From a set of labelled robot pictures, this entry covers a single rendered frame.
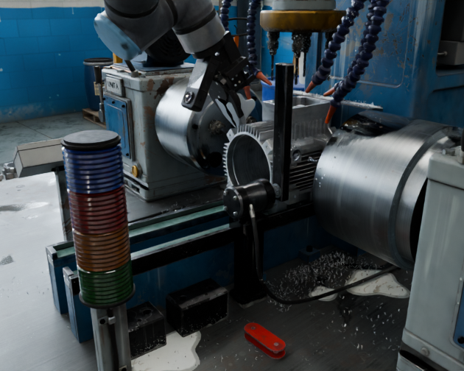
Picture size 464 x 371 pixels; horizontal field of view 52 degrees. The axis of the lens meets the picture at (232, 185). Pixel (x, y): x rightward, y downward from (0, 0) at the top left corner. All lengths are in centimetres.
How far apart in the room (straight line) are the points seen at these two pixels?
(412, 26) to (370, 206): 47
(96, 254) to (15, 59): 607
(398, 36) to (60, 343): 91
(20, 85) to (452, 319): 619
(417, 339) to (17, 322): 69
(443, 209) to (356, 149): 19
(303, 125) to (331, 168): 23
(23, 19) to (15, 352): 585
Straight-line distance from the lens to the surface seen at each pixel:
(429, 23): 111
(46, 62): 669
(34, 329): 97
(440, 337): 77
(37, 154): 105
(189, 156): 121
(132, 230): 100
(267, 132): 100
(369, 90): 119
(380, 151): 79
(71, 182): 51
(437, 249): 72
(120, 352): 63
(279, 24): 100
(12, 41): 654
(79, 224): 53
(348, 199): 81
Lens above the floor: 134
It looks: 20 degrees down
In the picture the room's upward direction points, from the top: straight up
